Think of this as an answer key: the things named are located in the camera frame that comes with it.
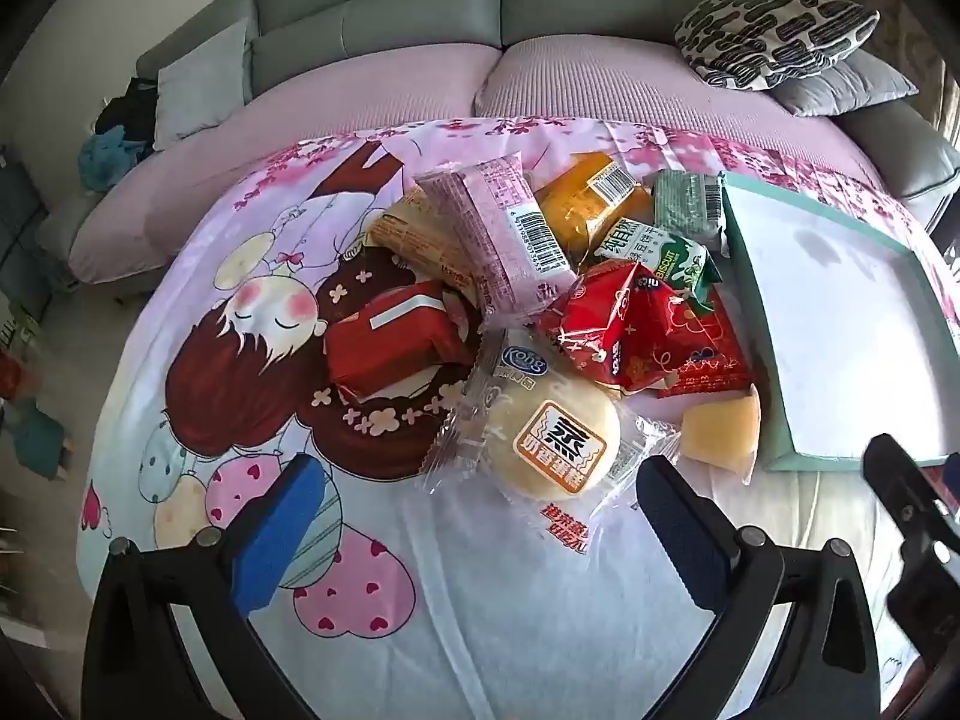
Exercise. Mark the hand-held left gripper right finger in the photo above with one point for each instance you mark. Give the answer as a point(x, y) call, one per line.
point(682, 532)

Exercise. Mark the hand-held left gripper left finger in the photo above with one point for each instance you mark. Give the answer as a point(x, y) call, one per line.
point(277, 532)

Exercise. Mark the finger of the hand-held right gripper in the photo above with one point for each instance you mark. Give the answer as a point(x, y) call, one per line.
point(900, 480)

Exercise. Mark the small yellow cake packet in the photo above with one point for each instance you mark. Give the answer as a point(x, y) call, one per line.
point(720, 431)

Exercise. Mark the round cake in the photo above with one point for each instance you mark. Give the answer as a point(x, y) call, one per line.
point(555, 435)

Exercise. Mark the white box with teal rim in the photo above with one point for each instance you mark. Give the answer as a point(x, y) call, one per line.
point(825, 315)

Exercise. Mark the red packet with silver stripe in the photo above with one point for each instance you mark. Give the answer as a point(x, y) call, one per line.
point(382, 345)

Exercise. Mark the red pouch snack packet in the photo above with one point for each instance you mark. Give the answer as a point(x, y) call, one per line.
point(622, 322)

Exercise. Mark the green and white biscuit packet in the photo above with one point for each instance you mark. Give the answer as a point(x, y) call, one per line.
point(660, 255)

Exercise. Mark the beige pastry packet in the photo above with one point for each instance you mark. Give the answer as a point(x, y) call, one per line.
point(405, 232)

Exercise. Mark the dark green snack packet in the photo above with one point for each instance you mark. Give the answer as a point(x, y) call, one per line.
point(686, 202)

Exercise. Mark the orange snack packet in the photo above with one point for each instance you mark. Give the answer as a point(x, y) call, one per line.
point(577, 217)

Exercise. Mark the pink snack packet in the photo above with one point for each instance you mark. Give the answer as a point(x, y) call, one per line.
point(487, 232)

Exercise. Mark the teal object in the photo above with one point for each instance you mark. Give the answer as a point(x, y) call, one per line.
point(37, 439)

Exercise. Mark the printed blanket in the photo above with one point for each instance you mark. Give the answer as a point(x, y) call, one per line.
point(225, 255)

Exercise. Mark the dark grey pillow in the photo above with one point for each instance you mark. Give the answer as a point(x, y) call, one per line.
point(847, 86)

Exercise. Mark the teal cloth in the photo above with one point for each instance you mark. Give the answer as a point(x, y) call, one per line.
point(112, 157)

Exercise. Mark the dark clothes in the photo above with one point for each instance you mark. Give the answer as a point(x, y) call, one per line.
point(131, 109)

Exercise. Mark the light grey pillow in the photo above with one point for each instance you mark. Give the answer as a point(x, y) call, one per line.
point(202, 82)

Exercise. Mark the black and white patterned pillow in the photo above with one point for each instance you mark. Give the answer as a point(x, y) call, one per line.
point(772, 30)

